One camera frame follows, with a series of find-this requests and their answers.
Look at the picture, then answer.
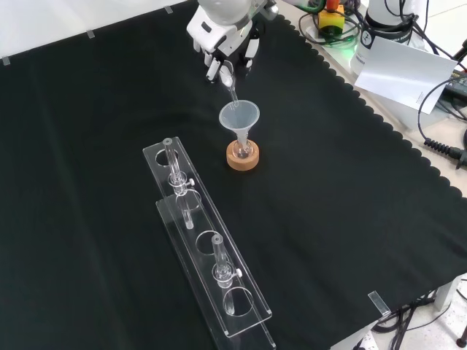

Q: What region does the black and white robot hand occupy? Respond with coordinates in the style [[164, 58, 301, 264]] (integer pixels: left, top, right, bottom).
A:
[[185, 12, 266, 85]]

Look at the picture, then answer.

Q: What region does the clear glass weighing funnel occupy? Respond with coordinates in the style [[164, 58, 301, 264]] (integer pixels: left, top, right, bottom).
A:
[[218, 69, 241, 107]]

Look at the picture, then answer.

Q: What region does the translucent plastic funnel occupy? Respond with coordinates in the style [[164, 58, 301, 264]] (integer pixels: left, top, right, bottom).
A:
[[218, 101, 260, 147]]

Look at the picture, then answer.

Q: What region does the clear round-bottom flask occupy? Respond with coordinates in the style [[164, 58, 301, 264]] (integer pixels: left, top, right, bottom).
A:
[[232, 136, 255, 160]]

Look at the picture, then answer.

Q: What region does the clear acrylic funnel stand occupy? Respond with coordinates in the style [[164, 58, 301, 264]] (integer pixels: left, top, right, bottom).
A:
[[142, 136, 277, 350]]

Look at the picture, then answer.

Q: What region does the yellow stop button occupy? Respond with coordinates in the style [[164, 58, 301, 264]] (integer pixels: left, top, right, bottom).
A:
[[317, 0, 346, 37]]

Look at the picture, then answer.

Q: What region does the pale board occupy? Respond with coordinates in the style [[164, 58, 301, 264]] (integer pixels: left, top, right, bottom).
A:
[[353, 37, 459, 114]]

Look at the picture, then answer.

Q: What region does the black cloth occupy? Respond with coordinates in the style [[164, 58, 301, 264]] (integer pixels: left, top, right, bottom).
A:
[[0, 1, 467, 350]]

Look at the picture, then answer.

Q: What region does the black tripod leg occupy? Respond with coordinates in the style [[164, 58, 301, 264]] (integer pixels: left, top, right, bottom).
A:
[[452, 38, 467, 63]]

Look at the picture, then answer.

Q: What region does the black device box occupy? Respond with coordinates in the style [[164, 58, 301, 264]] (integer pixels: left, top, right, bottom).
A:
[[443, 69, 467, 99]]

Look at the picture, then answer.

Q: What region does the clear tape strip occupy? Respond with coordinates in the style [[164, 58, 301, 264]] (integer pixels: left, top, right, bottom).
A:
[[367, 290, 391, 316]]

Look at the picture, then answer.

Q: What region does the white power strip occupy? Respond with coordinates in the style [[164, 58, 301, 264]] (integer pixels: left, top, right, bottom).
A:
[[352, 330, 379, 350]]

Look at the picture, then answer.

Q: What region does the white table leg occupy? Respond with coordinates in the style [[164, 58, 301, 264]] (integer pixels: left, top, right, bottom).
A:
[[433, 275, 461, 311]]

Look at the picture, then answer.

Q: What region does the cork ring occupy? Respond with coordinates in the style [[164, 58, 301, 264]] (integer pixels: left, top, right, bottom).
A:
[[225, 140, 262, 171]]

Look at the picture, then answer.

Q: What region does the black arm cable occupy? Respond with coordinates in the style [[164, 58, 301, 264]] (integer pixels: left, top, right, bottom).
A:
[[410, 13, 457, 59]]

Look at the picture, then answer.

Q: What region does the black coiled cable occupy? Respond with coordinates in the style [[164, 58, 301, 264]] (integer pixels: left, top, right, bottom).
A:
[[417, 77, 467, 169]]

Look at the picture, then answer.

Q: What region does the black floor cable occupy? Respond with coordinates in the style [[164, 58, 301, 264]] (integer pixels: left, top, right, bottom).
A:
[[371, 298, 439, 335]]

